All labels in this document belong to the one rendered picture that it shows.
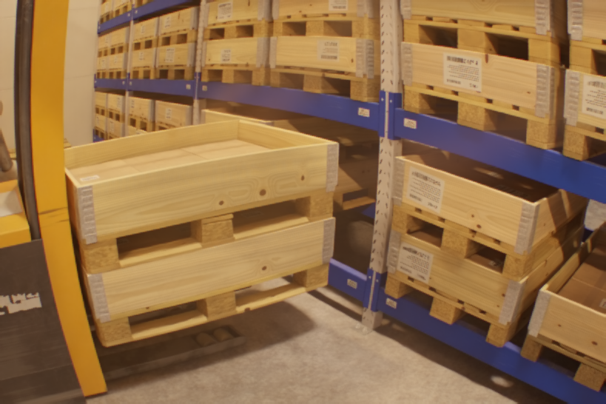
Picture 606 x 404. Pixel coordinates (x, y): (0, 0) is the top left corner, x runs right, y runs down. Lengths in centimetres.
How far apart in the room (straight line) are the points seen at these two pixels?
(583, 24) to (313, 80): 164
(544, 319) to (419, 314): 77
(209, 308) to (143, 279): 35
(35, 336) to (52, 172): 65
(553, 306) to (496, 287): 32
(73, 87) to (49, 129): 599
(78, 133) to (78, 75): 98
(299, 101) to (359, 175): 105
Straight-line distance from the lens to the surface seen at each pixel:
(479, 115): 197
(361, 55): 238
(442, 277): 220
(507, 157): 193
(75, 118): 769
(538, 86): 183
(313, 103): 268
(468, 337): 225
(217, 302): 208
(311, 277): 234
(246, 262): 208
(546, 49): 184
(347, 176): 355
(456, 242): 209
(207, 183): 187
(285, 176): 207
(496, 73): 193
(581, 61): 179
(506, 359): 218
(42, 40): 165
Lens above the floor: 143
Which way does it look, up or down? 19 degrees down
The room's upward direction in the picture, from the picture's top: 2 degrees clockwise
